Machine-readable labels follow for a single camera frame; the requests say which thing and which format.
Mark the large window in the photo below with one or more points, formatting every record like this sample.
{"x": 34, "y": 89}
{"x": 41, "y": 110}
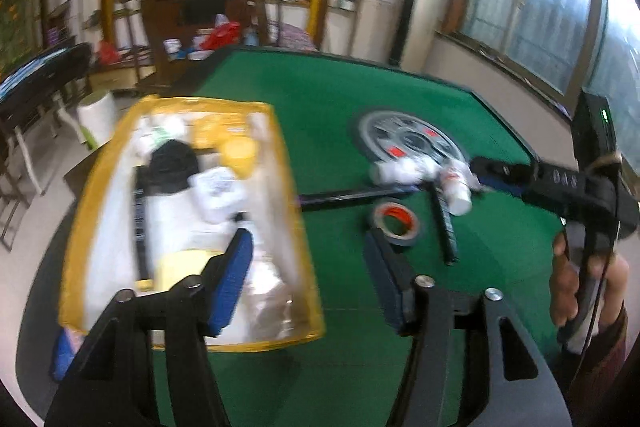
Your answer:
{"x": 540, "y": 7}

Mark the dark wooden table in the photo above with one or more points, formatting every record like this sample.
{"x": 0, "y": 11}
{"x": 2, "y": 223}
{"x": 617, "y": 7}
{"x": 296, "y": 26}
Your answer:
{"x": 40, "y": 77}

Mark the small grey container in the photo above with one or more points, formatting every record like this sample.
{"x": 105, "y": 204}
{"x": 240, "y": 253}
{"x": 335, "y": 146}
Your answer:
{"x": 347, "y": 2}

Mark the white bottle with red label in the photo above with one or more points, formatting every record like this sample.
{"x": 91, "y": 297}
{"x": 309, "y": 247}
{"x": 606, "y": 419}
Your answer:
{"x": 456, "y": 189}

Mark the clear plastic wrapper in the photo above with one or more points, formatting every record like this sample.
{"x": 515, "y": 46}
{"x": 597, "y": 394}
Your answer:
{"x": 272, "y": 307}

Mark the black fluffy ball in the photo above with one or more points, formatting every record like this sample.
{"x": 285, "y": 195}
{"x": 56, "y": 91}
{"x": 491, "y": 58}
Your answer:
{"x": 172, "y": 167}

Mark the white plastic bottle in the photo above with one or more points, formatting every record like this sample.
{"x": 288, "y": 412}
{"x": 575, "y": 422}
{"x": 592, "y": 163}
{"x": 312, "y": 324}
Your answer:
{"x": 395, "y": 170}

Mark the white box with yellow liner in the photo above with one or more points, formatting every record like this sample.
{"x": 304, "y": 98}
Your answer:
{"x": 170, "y": 227}

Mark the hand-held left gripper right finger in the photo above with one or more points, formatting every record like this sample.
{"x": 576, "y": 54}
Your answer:
{"x": 385, "y": 279}

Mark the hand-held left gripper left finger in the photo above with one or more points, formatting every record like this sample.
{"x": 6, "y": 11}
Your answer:
{"x": 230, "y": 282}

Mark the wooden chair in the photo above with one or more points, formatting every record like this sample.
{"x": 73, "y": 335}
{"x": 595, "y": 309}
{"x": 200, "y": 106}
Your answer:
{"x": 260, "y": 7}
{"x": 132, "y": 37}

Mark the white paper cup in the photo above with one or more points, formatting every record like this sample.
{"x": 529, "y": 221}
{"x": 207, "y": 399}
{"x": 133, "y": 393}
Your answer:
{"x": 172, "y": 47}

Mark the pale yellow block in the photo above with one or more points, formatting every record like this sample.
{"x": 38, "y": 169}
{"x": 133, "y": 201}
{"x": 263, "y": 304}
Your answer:
{"x": 185, "y": 269}

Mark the round table control panel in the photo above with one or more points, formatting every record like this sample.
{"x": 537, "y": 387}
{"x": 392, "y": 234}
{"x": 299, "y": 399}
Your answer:
{"x": 415, "y": 139}

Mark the yellow cracker packet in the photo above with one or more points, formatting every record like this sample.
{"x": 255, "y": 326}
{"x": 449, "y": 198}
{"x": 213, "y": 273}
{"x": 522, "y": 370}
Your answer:
{"x": 212, "y": 129}

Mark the red plastic bag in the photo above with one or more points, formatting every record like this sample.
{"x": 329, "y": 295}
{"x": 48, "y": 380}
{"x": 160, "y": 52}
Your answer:
{"x": 220, "y": 36}
{"x": 107, "y": 52}

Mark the white bag with green print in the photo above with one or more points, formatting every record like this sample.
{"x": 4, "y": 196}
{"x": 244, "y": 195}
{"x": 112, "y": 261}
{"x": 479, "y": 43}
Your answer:
{"x": 160, "y": 132}

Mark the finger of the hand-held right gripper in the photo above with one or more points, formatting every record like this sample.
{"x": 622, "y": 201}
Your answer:
{"x": 500, "y": 171}

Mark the person's right forearm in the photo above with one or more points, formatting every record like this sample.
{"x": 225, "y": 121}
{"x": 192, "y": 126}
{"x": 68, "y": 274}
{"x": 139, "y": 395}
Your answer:
{"x": 612, "y": 359}

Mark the grey tape roll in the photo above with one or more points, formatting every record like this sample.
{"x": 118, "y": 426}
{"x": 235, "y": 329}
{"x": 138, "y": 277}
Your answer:
{"x": 397, "y": 224}

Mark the white crumpled packet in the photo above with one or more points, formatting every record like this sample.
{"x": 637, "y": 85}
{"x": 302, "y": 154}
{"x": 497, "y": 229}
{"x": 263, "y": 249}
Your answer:
{"x": 217, "y": 194}

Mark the person's right hand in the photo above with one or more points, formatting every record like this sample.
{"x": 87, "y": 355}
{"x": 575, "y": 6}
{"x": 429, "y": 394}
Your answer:
{"x": 564, "y": 287}

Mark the flower landscape painting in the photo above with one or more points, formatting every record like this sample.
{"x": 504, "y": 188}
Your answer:
{"x": 15, "y": 7}

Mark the black patterned strip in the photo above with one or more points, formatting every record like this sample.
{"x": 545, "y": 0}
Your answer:
{"x": 446, "y": 227}
{"x": 141, "y": 227}

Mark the floral cloth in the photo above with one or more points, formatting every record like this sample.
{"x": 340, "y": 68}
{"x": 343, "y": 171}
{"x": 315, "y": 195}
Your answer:
{"x": 295, "y": 39}

